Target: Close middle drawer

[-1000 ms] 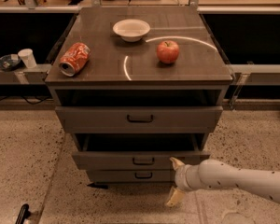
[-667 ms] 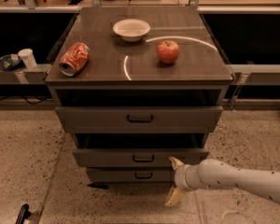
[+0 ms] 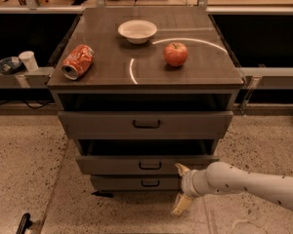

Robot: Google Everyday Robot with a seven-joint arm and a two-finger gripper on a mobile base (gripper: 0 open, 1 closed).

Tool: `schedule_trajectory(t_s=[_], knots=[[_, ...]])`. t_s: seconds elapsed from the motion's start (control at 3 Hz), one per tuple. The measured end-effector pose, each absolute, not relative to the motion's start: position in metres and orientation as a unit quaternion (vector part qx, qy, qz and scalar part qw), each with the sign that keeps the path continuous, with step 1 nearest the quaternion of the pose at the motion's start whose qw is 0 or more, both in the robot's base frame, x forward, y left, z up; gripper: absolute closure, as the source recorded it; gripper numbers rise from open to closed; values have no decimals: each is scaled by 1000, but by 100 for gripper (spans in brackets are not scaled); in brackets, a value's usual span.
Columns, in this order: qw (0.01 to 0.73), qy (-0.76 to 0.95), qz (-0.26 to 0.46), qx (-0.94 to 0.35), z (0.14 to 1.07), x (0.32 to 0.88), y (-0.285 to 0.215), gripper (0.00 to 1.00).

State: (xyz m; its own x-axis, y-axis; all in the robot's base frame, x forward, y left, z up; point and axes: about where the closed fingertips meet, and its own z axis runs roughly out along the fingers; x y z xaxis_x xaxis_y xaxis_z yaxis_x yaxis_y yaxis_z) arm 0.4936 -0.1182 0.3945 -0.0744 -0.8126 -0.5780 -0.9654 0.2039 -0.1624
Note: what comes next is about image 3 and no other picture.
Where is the grey top drawer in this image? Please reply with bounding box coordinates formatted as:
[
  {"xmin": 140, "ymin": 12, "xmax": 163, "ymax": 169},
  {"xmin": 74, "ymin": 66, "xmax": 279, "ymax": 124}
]
[{"xmin": 58, "ymin": 111, "xmax": 233, "ymax": 139}]

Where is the dark blue bowl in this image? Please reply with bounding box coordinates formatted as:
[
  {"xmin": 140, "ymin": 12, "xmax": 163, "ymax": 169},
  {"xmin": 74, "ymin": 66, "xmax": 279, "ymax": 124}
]
[{"xmin": 0, "ymin": 57, "xmax": 22, "ymax": 75}]

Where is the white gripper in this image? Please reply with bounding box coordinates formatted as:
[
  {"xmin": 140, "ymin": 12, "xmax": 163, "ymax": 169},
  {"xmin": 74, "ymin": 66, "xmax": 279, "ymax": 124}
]
[{"xmin": 172, "ymin": 163, "xmax": 206, "ymax": 215}]

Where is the crushed orange soda can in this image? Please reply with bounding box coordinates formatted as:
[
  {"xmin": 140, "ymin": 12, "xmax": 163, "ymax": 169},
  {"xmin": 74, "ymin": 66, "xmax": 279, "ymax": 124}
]
[{"xmin": 62, "ymin": 44, "xmax": 95, "ymax": 80}]

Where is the grey drawer cabinet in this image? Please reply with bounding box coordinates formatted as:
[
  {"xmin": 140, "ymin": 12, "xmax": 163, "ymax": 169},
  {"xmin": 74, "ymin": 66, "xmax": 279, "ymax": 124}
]
[{"xmin": 47, "ymin": 5, "xmax": 245, "ymax": 193}]

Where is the white bowl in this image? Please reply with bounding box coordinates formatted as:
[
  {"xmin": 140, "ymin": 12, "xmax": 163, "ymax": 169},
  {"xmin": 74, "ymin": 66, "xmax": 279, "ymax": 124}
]
[{"xmin": 118, "ymin": 19, "xmax": 157, "ymax": 44}]

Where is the black object on floor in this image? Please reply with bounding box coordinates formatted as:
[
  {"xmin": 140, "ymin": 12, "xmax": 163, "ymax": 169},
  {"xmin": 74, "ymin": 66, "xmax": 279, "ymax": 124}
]
[{"xmin": 16, "ymin": 213, "xmax": 32, "ymax": 234}]

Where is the white paper cup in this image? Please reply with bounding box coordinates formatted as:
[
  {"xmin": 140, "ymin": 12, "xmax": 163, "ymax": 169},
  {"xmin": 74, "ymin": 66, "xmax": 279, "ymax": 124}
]
[{"xmin": 19, "ymin": 51, "xmax": 38, "ymax": 71}]

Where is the red apple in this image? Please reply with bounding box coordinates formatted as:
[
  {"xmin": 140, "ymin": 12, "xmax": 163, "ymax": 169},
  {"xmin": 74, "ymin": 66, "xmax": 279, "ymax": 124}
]
[{"xmin": 163, "ymin": 42, "xmax": 188, "ymax": 67}]

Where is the black cable under shelf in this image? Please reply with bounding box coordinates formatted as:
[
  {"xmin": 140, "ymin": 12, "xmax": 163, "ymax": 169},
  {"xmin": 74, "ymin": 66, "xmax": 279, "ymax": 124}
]
[{"xmin": 0, "ymin": 99, "xmax": 55, "ymax": 110}]

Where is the grey bottom drawer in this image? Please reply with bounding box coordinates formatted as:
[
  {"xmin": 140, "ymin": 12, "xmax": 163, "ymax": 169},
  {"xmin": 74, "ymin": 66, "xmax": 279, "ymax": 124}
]
[{"xmin": 91, "ymin": 175, "xmax": 180, "ymax": 192}]

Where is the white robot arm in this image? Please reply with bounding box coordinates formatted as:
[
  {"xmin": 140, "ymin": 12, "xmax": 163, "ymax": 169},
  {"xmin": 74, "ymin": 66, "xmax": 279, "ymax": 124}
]
[{"xmin": 173, "ymin": 162, "xmax": 293, "ymax": 215}]

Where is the grey drawer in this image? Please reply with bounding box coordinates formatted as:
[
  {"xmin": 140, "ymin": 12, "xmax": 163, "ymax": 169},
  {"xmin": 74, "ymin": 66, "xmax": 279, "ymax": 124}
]
[
  {"xmin": 58, "ymin": 111, "xmax": 233, "ymax": 139},
  {"xmin": 91, "ymin": 175, "xmax": 180, "ymax": 192},
  {"xmin": 76, "ymin": 139, "xmax": 219, "ymax": 176}
]

